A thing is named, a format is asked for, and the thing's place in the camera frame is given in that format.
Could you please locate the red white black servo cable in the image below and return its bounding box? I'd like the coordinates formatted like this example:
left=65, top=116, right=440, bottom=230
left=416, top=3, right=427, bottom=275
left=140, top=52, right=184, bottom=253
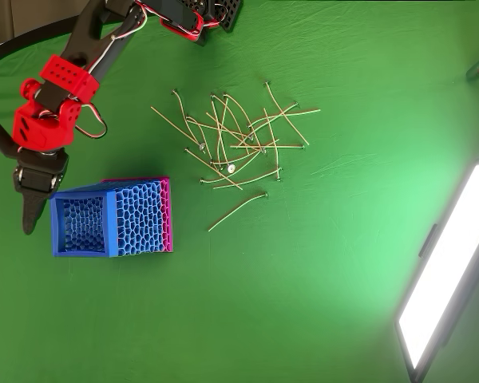
left=75, top=103, right=109, bottom=140

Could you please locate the white forearm cable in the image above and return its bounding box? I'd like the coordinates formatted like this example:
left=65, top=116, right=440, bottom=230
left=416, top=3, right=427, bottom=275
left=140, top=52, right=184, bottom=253
left=89, top=3, right=148, bottom=75

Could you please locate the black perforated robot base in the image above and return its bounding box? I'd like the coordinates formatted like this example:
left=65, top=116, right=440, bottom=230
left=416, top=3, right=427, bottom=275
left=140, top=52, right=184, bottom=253
left=191, top=0, right=244, bottom=47

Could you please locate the bright LED light panel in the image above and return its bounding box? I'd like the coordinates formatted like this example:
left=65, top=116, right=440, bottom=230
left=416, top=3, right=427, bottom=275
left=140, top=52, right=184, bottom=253
left=394, top=156, right=479, bottom=383

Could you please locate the green cloth with black rim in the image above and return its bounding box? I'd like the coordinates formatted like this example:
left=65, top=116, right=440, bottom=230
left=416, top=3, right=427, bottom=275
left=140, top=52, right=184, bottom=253
left=0, top=0, right=479, bottom=383

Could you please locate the blue and magenta lattice basket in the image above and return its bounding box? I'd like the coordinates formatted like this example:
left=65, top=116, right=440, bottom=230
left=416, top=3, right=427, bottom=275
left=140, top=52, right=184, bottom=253
left=49, top=176, right=172, bottom=259

